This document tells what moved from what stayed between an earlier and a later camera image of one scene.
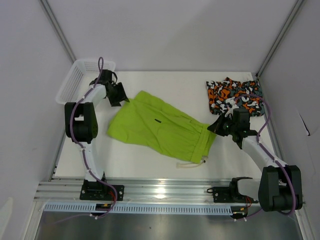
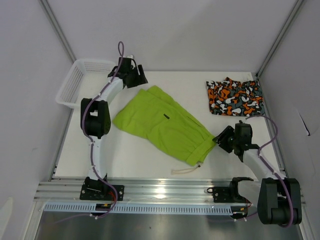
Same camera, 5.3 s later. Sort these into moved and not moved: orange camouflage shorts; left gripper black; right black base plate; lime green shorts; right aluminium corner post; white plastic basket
Moved: lime green shorts; left gripper black
Not moved: orange camouflage shorts; right aluminium corner post; right black base plate; white plastic basket
